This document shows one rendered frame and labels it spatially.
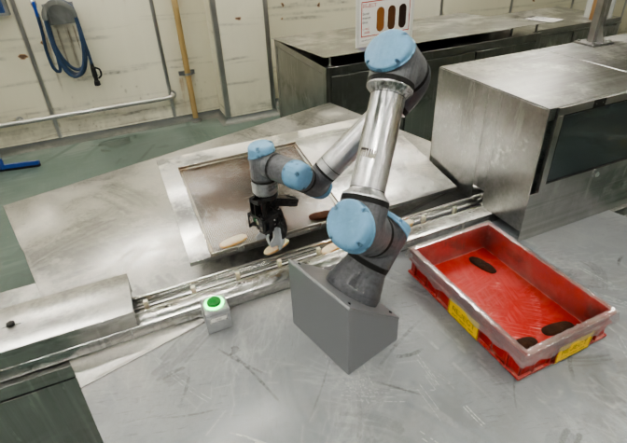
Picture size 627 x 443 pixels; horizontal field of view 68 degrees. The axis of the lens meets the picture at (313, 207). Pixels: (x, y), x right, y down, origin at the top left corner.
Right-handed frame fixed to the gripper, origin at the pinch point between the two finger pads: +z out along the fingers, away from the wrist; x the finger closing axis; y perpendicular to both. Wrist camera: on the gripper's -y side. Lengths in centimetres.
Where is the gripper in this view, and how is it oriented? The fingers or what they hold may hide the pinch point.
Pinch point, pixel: (275, 242)
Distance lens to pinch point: 147.8
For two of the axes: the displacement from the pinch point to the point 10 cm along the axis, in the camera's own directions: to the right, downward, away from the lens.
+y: -6.3, 4.4, -6.4
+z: 0.4, 8.4, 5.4
